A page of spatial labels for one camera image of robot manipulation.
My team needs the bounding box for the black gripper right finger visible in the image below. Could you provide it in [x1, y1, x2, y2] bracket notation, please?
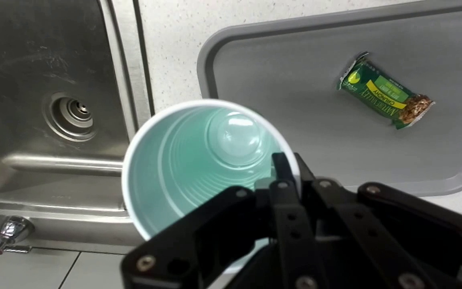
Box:
[294, 153, 462, 289]

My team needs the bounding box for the grey plastic tray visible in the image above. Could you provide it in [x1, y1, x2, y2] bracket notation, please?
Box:
[196, 0, 462, 198]

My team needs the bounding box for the green plastic cup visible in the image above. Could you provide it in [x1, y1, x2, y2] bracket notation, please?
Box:
[120, 98, 303, 288]

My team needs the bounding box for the green snack bar wrapper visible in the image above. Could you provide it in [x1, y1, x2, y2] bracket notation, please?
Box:
[337, 52, 436, 130]

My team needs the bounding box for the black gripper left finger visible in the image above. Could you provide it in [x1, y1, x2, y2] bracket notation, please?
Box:
[119, 151, 321, 289]

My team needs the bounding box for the chrome faucet handle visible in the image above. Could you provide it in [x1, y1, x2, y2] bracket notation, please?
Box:
[0, 215, 35, 257]

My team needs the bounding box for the stainless steel sink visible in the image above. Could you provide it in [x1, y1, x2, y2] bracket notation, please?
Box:
[0, 0, 156, 256]

